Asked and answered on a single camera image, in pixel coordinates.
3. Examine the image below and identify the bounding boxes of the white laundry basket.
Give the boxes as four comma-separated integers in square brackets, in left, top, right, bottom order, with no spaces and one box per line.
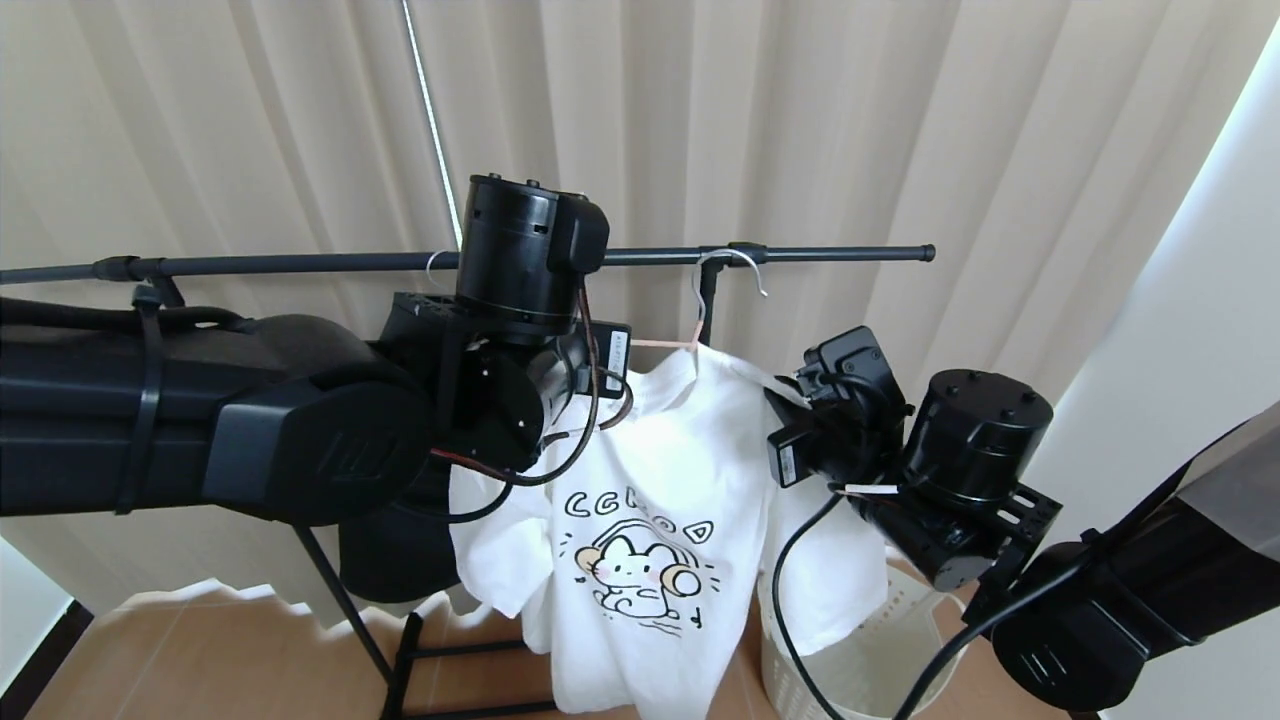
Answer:
[760,560,976,720]

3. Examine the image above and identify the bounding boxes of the black clothes rack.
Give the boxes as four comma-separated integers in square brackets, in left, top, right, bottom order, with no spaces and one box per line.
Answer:
[0,243,936,720]

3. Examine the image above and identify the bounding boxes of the beige curtain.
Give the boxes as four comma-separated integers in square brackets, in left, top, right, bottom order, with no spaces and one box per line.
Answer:
[0,0,1280,611]

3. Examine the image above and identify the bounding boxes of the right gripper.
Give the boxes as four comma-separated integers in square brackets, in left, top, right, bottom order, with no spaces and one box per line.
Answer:
[768,420,1001,591]

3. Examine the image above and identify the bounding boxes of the white garment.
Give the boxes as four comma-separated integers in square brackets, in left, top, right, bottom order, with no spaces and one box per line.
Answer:
[450,345,891,720]

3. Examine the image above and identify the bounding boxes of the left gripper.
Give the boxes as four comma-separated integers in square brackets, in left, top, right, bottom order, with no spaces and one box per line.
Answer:
[470,320,633,471]

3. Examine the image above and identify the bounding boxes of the black shorts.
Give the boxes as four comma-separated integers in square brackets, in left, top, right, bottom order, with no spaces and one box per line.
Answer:
[338,468,473,604]

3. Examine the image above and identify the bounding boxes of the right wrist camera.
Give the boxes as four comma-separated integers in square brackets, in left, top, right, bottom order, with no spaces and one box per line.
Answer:
[795,325,913,421]

